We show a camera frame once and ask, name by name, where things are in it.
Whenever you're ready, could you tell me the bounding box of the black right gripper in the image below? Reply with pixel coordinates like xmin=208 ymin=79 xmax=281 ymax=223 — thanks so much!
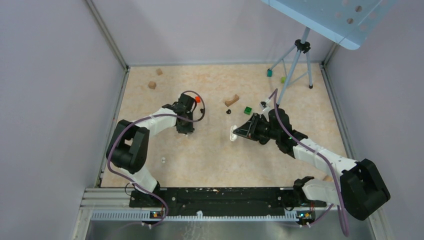
xmin=234 ymin=112 xmax=280 ymax=141

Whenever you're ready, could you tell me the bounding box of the white earbud charging case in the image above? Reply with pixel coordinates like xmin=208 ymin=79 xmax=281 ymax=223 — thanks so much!
xmin=229 ymin=125 xmax=238 ymax=142

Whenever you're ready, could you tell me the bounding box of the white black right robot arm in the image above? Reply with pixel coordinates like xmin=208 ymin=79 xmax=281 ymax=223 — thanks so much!
xmin=230 ymin=108 xmax=391 ymax=221

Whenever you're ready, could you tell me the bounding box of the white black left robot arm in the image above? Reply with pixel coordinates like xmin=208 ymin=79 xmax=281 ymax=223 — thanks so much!
xmin=105 ymin=91 xmax=198 ymax=207

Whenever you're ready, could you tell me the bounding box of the green block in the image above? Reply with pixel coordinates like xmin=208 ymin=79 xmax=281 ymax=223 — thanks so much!
xmin=243 ymin=106 xmax=253 ymax=116

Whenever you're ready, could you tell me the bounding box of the brown wooden arch block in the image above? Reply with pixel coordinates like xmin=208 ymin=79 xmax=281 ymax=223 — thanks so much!
xmin=224 ymin=94 xmax=240 ymax=107

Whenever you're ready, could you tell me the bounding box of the small tan wooden cube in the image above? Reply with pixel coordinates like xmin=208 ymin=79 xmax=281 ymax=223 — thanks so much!
xmin=156 ymin=68 xmax=163 ymax=76

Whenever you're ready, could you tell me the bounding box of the teal cube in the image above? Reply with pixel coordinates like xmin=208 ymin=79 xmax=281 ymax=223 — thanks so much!
xmin=266 ymin=69 xmax=273 ymax=77

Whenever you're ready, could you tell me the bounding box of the grey tripod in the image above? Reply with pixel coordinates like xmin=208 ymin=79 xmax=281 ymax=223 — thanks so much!
xmin=267 ymin=27 xmax=314 ymax=105

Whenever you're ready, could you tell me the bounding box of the light blue perforated panel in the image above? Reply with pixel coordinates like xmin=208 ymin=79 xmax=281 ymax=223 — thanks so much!
xmin=262 ymin=0 xmax=397 ymax=50

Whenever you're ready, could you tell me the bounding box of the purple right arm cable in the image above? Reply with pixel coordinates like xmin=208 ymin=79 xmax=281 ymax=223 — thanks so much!
xmin=263 ymin=88 xmax=351 ymax=237

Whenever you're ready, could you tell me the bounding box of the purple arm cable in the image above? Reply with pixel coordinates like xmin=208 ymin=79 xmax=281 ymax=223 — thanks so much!
xmin=106 ymin=90 xmax=206 ymax=229
xmin=263 ymin=88 xmax=351 ymax=237

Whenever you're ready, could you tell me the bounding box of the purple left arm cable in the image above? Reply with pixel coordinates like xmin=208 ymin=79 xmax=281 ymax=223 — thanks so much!
xmin=106 ymin=90 xmax=206 ymax=229

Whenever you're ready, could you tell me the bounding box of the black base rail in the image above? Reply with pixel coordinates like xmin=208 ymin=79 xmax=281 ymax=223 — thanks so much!
xmin=129 ymin=187 xmax=327 ymax=217

